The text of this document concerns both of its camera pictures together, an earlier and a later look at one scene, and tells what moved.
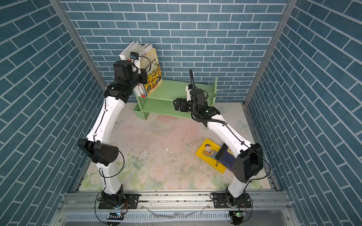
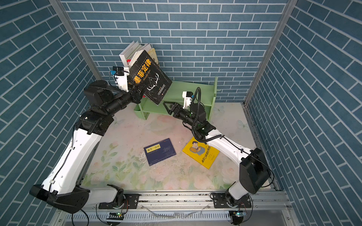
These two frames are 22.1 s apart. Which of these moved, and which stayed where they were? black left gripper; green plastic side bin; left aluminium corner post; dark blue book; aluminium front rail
Moved: dark blue book; black left gripper
Stayed: green plastic side bin; aluminium front rail; left aluminium corner post
